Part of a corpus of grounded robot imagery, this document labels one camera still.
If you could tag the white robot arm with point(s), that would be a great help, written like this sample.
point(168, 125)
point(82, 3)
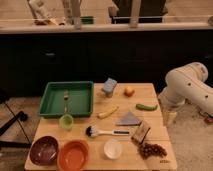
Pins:
point(186, 83)

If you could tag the purple bowl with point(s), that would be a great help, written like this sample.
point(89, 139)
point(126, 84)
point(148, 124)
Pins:
point(44, 151)

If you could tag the orange bowl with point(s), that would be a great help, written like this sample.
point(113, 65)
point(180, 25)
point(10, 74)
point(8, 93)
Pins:
point(73, 156)

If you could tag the orange fruit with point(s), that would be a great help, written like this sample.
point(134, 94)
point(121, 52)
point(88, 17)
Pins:
point(129, 91)

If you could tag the small white bowl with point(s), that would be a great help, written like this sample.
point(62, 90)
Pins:
point(113, 149)

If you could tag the bunch of red grapes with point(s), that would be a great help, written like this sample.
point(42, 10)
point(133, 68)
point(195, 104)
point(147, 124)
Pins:
point(147, 150)

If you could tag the yellow banana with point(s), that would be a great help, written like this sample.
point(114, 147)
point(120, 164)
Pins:
point(107, 113)

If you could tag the small green cup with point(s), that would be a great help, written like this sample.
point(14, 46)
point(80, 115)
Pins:
point(66, 122)

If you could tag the wooden table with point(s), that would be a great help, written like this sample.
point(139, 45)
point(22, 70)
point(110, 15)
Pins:
point(130, 158)

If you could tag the green plastic tray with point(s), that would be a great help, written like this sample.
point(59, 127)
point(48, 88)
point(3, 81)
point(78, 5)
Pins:
point(75, 98)

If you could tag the blue sponge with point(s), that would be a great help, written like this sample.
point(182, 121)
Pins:
point(109, 85)

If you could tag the green container on counter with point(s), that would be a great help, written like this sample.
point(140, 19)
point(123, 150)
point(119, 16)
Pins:
point(87, 19)

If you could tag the grey triangular cloth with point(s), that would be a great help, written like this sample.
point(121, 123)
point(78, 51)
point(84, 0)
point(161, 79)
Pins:
point(129, 119)

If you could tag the metal fork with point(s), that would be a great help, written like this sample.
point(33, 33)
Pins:
point(66, 97)

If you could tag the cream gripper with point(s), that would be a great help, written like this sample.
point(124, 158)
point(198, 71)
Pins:
point(168, 117)

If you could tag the black tripod stand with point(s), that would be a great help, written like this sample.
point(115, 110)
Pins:
point(19, 117)

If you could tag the brown chocolate box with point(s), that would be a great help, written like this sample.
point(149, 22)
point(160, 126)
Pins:
point(140, 133)

